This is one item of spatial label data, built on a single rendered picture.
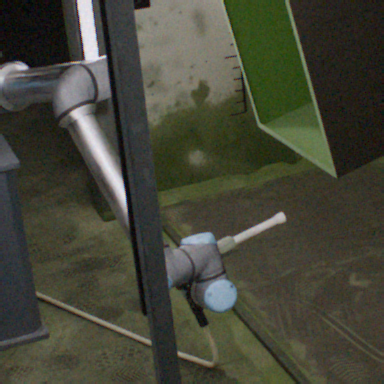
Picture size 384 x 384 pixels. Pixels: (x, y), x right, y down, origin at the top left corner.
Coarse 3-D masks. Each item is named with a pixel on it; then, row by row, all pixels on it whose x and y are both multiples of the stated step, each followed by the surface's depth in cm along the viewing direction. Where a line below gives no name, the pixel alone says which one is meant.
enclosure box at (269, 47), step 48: (240, 0) 385; (288, 0) 325; (336, 0) 332; (240, 48) 391; (288, 48) 398; (336, 48) 337; (288, 96) 404; (336, 96) 342; (288, 144) 381; (336, 144) 347
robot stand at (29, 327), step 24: (0, 144) 359; (0, 168) 340; (0, 192) 344; (0, 216) 346; (0, 240) 349; (24, 240) 354; (0, 264) 351; (24, 264) 355; (0, 288) 354; (24, 288) 357; (0, 312) 356; (24, 312) 359; (0, 336) 359; (24, 336) 362; (48, 336) 364
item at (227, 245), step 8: (280, 216) 335; (264, 224) 334; (272, 224) 334; (248, 232) 332; (256, 232) 333; (224, 240) 329; (232, 240) 329; (240, 240) 331; (224, 248) 329; (232, 248) 329; (192, 304) 327; (200, 312) 327; (200, 320) 328
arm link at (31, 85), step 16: (16, 64) 348; (64, 64) 319; (80, 64) 302; (96, 64) 302; (0, 80) 343; (16, 80) 336; (32, 80) 328; (48, 80) 321; (96, 80) 299; (0, 96) 343; (16, 96) 338; (32, 96) 331; (48, 96) 324; (96, 96) 301; (0, 112) 351
